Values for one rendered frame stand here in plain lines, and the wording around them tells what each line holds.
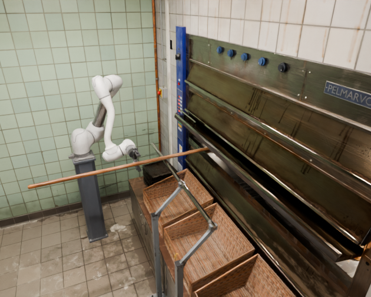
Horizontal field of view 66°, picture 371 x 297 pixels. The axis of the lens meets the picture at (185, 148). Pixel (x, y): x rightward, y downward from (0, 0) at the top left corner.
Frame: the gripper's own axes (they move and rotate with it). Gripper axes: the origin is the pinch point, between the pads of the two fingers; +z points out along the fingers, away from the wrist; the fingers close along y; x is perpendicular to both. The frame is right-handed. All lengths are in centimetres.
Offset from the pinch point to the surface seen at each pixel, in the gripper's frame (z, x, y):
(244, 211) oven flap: 66, -57, 19
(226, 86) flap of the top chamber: 29, -58, -62
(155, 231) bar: 38, 1, 39
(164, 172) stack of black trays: -42, -35, 41
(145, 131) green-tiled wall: -123, -41, 28
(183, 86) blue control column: -40, -56, -46
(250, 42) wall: 54, -57, -94
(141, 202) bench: -30, -6, 61
